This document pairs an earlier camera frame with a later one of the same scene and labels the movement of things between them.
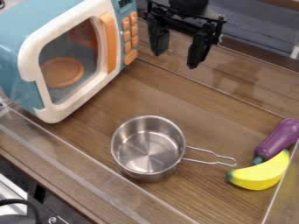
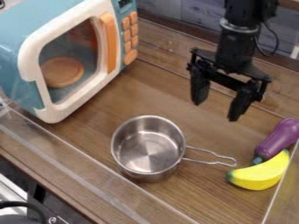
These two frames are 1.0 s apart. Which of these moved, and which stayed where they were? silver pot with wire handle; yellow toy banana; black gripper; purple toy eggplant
Moved: black gripper
Stayed: yellow toy banana; silver pot with wire handle; purple toy eggplant
